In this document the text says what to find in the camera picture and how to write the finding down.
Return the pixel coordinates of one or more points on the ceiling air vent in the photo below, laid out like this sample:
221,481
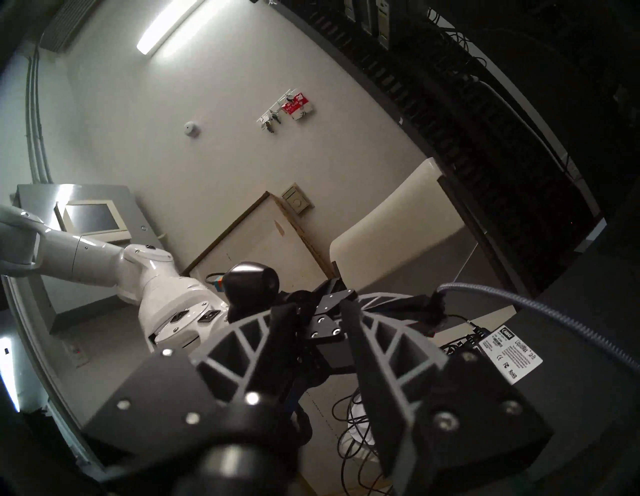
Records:
67,22

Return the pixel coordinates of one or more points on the red key tag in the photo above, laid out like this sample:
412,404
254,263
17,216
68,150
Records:
299,106

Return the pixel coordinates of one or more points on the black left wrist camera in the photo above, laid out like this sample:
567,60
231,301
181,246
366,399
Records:
250,290

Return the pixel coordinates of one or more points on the black server rack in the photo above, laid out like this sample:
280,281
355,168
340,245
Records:
500,125

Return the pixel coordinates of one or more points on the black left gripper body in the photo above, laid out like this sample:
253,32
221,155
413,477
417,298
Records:
320,320

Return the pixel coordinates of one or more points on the beige wall plate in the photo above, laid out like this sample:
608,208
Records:
297,199

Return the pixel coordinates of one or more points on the white key hook rack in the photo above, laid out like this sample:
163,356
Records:
270,119

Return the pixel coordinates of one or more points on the fluorescent ceiling light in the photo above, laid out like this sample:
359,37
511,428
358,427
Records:
170,27

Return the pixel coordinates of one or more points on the cream folding chair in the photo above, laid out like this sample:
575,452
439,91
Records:
400,235

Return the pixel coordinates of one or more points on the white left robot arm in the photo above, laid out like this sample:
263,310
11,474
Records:
165,295

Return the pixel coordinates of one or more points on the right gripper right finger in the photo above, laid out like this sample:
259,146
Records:
450,415

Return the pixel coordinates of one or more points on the black workstation tower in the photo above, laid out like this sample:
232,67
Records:
585,410

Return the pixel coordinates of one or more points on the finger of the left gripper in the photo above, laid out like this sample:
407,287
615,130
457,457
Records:
430,320
395,302

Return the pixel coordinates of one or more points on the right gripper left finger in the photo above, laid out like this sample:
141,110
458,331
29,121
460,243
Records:
165,400

